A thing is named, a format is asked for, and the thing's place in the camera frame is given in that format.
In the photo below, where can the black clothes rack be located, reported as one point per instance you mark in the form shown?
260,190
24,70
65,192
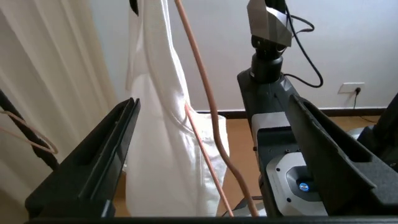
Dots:
46,160

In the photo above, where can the pink clothes hanger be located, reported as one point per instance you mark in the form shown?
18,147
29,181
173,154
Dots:
214,118
53,149

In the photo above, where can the beige curtain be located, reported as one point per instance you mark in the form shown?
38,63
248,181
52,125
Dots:
46,62

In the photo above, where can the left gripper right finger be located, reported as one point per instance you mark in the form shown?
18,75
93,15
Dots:
348,183

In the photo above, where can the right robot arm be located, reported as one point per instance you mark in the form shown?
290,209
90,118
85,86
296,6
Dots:
267,25

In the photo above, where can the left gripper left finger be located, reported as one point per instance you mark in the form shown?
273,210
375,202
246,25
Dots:
93,174

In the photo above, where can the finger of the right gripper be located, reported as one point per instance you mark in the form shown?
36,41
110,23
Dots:
134,7

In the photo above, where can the white printed t-shirt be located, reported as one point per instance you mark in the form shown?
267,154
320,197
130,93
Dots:
161,171

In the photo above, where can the white wall socket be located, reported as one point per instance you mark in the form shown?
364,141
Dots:
346,88

